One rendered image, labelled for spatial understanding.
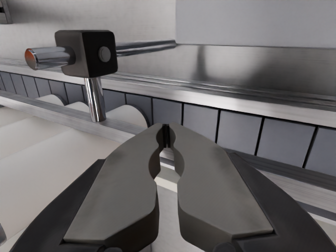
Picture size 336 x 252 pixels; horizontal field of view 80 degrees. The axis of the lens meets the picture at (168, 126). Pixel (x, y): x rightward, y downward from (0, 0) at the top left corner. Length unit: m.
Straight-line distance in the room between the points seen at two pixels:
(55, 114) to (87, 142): 0.04
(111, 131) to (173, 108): 0.08
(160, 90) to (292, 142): 0.13
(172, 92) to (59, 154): 0.12
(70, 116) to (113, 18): 0.17
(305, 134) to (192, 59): 0.14
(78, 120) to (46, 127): 0.09
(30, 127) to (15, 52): 0.31
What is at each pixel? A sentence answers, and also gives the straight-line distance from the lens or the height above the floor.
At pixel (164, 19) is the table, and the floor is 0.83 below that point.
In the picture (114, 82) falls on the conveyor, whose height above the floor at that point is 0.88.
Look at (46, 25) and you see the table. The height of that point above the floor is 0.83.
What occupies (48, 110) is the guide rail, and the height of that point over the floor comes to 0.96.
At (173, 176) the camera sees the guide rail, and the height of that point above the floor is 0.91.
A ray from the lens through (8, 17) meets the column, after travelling 0.52.
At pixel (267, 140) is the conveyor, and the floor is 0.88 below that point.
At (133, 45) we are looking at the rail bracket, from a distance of 0.19.
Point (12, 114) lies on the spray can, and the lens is 0.32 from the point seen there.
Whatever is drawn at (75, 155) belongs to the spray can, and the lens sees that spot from 0.18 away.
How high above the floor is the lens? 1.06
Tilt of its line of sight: 52 degrees down
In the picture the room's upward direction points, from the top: 127 degrees counter-clockwise
